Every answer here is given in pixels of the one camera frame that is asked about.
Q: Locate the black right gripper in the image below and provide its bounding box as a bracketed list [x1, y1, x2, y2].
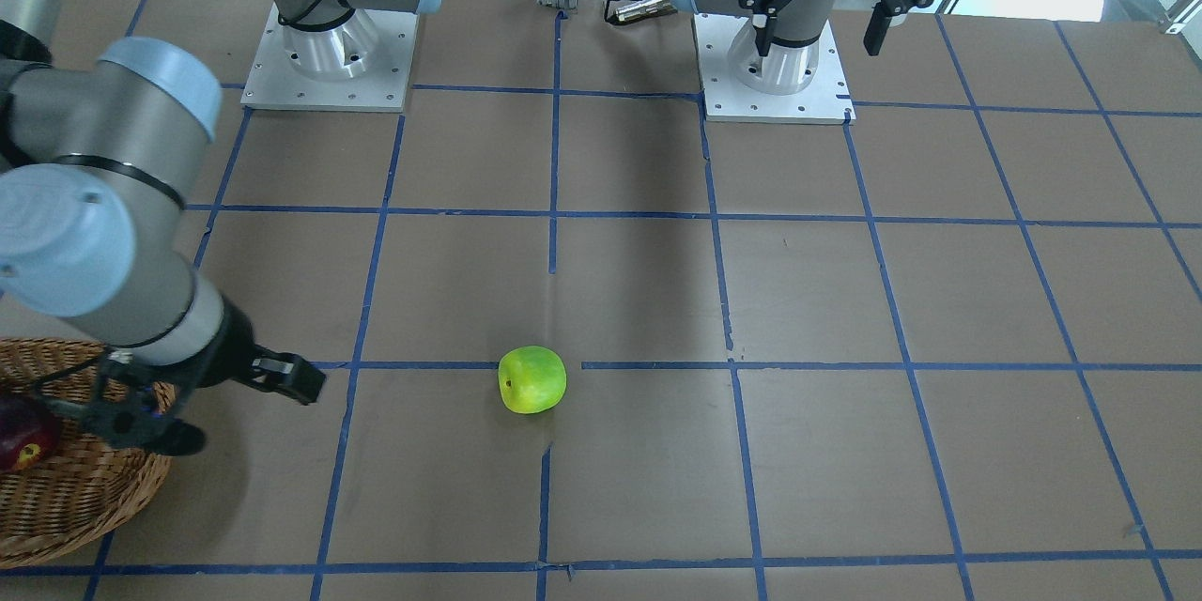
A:
[89, 301, 327, 456]

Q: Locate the green apple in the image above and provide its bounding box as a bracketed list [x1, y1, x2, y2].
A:
[498, 346, 569, 413]

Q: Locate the dark red apple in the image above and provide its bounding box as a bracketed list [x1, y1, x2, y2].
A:
[1, 393, 63, 474]

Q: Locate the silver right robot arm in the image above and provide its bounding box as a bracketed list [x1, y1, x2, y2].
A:
[2, 0, 442, 456]

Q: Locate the woven wicker basket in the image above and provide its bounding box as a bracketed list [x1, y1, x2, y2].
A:
[1, 337, 172, 570]

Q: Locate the silver metal cylinder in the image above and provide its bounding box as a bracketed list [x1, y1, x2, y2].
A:
[603, 0, 677, 26]

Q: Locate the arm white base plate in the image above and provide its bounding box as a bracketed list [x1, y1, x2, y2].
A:
[240, 8, 419, 114]
[694, 14, 857, 125]

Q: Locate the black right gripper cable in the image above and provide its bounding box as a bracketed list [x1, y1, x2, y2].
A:
[28, 352, 132, 419]

